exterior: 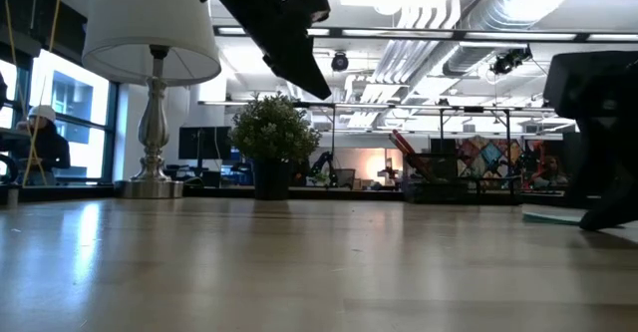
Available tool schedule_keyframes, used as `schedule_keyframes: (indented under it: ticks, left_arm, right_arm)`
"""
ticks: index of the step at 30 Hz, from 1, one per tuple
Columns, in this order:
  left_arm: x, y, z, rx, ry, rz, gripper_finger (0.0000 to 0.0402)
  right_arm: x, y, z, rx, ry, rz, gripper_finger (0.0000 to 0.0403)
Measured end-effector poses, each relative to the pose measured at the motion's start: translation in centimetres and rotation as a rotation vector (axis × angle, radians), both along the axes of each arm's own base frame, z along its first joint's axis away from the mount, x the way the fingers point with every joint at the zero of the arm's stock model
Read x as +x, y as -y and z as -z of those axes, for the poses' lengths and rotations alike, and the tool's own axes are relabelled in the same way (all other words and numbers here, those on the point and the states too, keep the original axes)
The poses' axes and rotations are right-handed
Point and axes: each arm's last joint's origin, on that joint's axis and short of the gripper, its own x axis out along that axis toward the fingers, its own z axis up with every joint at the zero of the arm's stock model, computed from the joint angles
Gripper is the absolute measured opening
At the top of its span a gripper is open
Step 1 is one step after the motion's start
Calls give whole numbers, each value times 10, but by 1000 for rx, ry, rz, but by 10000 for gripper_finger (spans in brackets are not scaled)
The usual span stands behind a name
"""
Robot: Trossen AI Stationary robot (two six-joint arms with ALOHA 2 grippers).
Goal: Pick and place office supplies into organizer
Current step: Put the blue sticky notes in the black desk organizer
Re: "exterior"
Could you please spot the small grey post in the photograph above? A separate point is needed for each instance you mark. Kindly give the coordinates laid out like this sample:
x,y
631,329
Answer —
x,y
13,196

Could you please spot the black ceiling dome camera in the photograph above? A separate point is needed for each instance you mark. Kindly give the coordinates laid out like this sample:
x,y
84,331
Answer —
x,y
340,62

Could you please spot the green sticky note pad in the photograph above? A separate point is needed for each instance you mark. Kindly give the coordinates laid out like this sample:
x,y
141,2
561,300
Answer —
x,y
548,217

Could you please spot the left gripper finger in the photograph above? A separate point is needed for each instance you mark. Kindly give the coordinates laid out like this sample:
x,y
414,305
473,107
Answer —
x,y
301,70

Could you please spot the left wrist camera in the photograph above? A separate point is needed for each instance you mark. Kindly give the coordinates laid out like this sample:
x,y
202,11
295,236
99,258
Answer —
x,y
311,5

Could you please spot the silver ventilation duct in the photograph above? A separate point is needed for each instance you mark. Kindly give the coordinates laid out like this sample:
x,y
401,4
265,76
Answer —
x,y
498,3

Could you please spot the background black robot arm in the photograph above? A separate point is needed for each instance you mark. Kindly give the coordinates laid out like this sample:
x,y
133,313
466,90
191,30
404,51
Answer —
x,y
324,165

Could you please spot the black mesh desk organizer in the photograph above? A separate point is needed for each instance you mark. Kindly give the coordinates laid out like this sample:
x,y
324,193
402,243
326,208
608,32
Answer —
x,y
448,192

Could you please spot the black metal rig frame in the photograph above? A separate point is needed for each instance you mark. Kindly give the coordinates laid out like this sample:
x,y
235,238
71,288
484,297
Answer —
x,y
379,105

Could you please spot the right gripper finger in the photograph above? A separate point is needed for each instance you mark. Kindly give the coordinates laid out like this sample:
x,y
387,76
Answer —
x,y
620,202

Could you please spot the black computer monitor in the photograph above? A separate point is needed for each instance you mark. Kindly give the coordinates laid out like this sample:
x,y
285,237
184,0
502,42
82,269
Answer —
x,y
204,142

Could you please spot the black ceiling-mounted device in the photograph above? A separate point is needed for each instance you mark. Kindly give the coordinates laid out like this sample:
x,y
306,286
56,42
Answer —
x,y
508,62

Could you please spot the long ceiling light bar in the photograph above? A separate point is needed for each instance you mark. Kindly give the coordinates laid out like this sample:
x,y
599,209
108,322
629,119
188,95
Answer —
x,y
399,33

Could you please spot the colourful wall mural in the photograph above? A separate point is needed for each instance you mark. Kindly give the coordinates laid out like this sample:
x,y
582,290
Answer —
x,y
486,155

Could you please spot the black aluminium table frame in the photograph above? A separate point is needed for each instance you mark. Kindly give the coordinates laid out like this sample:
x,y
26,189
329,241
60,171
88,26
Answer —
x,y
339,193

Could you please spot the person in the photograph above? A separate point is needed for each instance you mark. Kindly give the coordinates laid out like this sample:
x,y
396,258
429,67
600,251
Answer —
x,y
42,147
548,172

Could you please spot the white shade table lamp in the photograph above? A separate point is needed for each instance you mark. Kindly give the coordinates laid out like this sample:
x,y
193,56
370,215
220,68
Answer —
x,y
149,23

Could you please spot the large office window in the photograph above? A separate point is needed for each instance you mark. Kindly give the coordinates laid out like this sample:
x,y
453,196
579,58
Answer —
x,y
75,98

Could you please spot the green potted plant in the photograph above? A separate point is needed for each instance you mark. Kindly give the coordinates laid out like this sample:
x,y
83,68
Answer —
x,y
274,137

